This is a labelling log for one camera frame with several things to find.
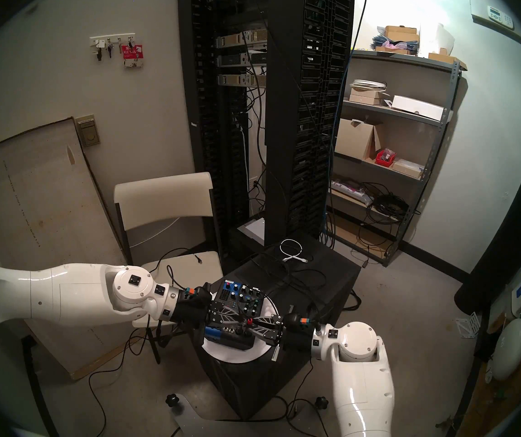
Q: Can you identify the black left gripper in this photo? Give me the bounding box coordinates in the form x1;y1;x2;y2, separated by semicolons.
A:
173;284;247;342

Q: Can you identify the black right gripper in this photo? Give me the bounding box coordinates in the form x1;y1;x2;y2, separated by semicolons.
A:
248;312;316;361

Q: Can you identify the black and blue audio mixer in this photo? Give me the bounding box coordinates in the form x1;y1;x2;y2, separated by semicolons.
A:
203;279;266;351

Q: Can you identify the white round plate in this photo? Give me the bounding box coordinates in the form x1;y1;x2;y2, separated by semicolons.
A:
201;294;280;364

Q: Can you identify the grey flat box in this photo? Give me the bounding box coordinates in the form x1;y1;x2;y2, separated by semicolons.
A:
237;217;266;242

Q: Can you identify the flat brown cardboard sheet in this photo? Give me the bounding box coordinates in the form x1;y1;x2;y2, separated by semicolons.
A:
331;213;395;259

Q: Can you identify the beige folding chair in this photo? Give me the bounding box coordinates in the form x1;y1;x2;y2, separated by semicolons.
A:
114;171;225;364

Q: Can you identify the white and pink package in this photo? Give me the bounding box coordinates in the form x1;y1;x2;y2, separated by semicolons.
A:
331;179;375;204

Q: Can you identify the open cardboard box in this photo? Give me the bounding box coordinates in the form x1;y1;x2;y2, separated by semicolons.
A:
335;117;386;163

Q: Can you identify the black server rack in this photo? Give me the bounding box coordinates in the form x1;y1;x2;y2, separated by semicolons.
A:
264;0;356;248

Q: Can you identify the flat tan box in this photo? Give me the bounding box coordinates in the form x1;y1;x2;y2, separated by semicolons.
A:
392;158;425;178

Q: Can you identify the large pale wooden board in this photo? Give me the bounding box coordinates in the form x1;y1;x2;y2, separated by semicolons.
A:
0;117;127;381

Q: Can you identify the beige rack unit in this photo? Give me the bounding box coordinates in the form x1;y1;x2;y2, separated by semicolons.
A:
216;31;268;49
217;73;266;87

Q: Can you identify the white oval device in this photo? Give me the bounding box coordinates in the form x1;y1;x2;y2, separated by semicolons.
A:
490;318;521;381

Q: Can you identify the small beige box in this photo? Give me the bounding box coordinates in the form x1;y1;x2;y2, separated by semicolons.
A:
348;88;391;107

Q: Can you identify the large black foam panel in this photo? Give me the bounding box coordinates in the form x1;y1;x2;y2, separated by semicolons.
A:
454;147;521;315

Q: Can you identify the dark grey rack unit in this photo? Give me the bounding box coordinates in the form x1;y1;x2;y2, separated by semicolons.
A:
217;51;268;68

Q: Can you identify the white flat box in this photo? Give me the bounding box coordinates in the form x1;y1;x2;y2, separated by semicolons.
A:
390;95;445;122

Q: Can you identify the grey metal shelf unit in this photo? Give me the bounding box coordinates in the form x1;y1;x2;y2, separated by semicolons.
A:
324;49;468;267

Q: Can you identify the white key hook rack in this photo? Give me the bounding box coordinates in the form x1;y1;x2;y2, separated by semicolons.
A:
89;33;136;47

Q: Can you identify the pink and blue bag stack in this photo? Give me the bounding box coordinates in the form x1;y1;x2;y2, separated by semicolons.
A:
370;35;420;55

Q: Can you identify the closed cardboard box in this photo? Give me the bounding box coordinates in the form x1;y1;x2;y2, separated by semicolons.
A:
384;25;420;43

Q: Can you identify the white paper bag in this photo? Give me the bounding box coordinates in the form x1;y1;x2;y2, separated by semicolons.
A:
417;22;456;56

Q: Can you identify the white alarm keypad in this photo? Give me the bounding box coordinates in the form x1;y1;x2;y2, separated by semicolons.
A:
487;5;514;30

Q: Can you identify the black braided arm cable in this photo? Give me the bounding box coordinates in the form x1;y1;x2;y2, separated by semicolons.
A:
147;247;188;348

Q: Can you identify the thin white coiled cable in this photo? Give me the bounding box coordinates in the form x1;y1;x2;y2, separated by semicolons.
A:
280;239;310;263

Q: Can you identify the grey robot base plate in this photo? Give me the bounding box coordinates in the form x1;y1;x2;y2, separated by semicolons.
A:
172;393;297;437

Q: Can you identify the black floor cable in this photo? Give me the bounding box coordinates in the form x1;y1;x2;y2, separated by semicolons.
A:
89;322;161;437

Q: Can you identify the black cable bundle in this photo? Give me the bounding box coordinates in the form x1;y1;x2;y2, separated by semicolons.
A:
361;182;420;223

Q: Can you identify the thick black hose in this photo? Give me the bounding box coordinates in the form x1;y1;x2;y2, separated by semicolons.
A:
22;336;58;437

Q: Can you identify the black rack cable manager column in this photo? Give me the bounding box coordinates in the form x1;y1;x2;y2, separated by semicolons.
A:
178;0;250;261

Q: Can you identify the white lattice bracket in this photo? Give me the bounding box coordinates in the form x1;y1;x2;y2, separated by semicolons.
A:
455;311;482;339

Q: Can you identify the beige wall control plate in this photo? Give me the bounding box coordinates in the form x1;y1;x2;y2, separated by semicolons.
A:
75;115;101;147

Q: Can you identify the white cable coil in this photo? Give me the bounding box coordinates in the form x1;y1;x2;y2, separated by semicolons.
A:
349;79;388;93

